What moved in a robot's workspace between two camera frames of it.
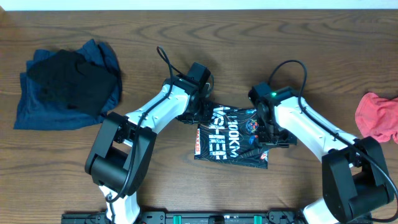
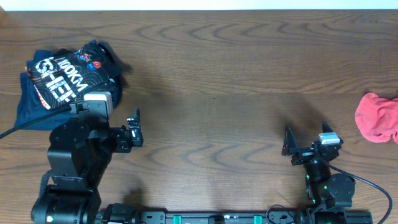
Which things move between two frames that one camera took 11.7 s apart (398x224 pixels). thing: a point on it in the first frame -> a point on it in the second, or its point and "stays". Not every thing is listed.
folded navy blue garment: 35,111 stays
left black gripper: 208,118 -> 125,138
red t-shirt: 377,117 stays
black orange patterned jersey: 232,137 -> 63,77
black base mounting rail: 238,217 stays
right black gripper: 264,140 -> 290,149
